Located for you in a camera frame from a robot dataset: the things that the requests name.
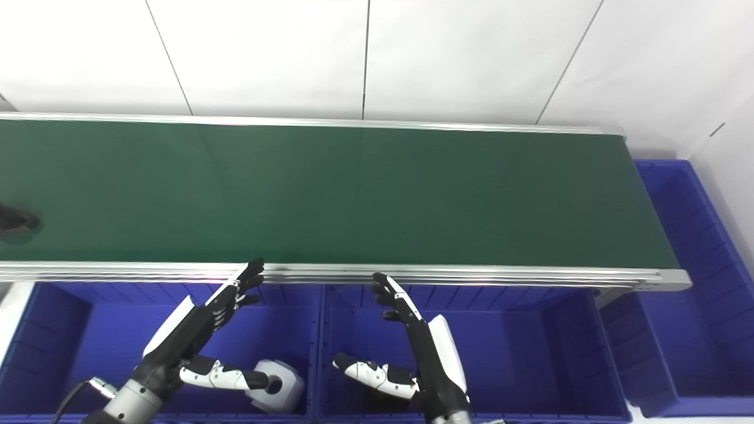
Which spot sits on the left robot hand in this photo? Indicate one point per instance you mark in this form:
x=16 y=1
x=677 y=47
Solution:
x=182 y=338

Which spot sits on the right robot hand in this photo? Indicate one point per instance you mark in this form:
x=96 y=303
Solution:
x=433 y=365

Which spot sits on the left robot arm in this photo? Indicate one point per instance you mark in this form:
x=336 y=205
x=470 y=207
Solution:
x=132 y=403

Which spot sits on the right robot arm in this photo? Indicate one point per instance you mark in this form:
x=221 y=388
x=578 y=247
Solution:
x=447 y=417

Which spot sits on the blue plastic bin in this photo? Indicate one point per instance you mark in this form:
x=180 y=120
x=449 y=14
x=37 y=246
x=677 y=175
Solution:
x=88 y=330
x=695 y=330
x=518 y=353

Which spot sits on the green conveyor belt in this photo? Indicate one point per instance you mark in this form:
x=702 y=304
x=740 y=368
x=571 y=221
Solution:
x=353 y=194
x=471 y=275

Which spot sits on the white hexagonal part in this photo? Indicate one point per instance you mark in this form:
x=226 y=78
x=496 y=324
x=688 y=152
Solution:
x=285 y=386

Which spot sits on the black flanged metal part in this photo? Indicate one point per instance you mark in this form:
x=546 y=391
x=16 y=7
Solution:
x=15 y=221

